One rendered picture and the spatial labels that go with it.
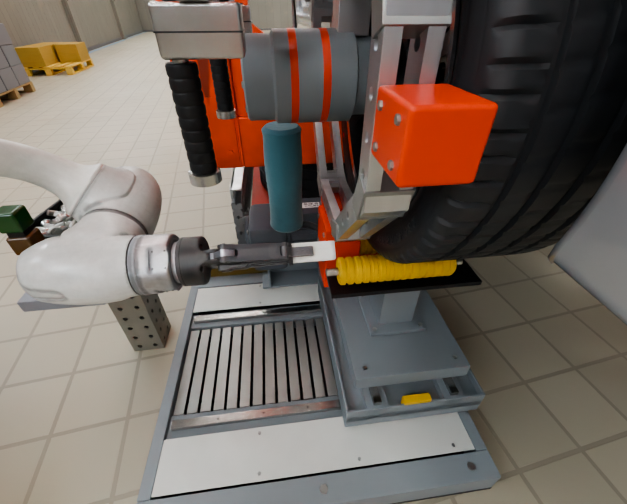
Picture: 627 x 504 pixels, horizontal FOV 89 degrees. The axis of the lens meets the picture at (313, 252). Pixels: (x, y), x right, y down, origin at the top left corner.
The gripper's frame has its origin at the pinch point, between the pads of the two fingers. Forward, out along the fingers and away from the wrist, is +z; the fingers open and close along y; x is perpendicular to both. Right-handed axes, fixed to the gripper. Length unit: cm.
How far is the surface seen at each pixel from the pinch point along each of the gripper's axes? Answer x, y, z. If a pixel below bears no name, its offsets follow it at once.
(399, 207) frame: 3.3, 11.6, 10.3
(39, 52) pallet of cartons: 444, -485, -390
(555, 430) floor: -51, -39, 68
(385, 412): -37, -32, 18
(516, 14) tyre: 14.1, 28.7, 15.0
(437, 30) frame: 16.4, 24.7, 10.7
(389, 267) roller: -2.7, -12.6, 16.5
